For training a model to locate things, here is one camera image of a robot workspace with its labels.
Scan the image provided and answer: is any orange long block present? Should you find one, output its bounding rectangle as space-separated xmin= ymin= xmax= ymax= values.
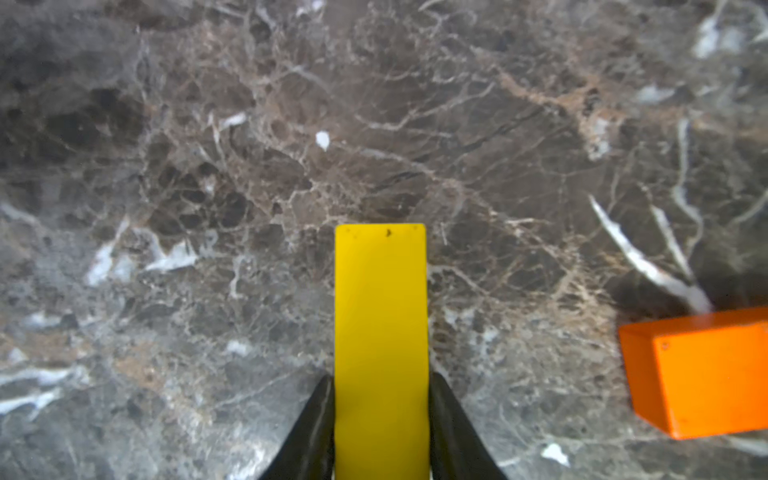
xmin=618 ymin=307 xmax=767 ymax=440

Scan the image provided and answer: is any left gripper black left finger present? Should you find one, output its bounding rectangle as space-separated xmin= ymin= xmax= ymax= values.
xmin=260 ymin=375 xmax=335 ymax=480

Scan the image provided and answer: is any yellow block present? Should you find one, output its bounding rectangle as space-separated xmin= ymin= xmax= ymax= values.
xmin=334 ymin=224 xmax=430 ymax=479

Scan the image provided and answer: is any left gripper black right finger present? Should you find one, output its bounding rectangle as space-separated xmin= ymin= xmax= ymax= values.
xmin=428 ymin=372 xmax=507 ymax=480

